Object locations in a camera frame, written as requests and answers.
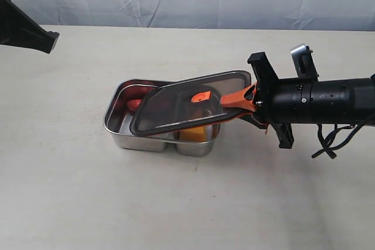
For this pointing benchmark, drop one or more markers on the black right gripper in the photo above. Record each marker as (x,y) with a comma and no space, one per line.
(285,101)

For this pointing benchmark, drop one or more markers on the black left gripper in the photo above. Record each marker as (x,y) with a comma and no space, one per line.
(19,30)

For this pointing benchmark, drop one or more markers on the yellow toy cheese wedge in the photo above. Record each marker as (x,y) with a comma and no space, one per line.
(196,134)

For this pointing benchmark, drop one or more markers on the dark transparent lunch box lid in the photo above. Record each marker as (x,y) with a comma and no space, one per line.
(188,103)

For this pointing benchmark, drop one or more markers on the red toy sausage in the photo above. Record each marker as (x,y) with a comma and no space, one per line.
(133,105)

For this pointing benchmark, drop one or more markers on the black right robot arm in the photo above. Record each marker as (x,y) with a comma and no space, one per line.
(349,102)

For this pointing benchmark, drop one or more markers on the steel two-compartment lunch box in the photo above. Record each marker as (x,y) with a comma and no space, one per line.
(118,117)

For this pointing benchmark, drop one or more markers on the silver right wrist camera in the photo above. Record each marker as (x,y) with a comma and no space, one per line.
(303,62)

